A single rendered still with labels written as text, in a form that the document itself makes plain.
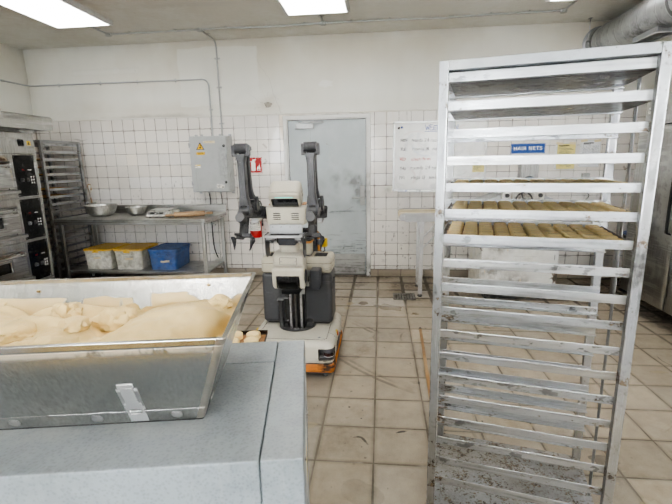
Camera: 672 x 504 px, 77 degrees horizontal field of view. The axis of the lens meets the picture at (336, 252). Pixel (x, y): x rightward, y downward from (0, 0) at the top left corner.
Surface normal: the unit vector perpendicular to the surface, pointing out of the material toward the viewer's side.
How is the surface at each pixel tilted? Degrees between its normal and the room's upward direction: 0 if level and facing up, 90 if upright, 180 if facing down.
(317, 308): 90
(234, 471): 90
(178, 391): 115
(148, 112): 90
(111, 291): 65
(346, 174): 90
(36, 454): 0
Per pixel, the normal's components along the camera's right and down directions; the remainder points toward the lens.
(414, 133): -0.11, 0.21
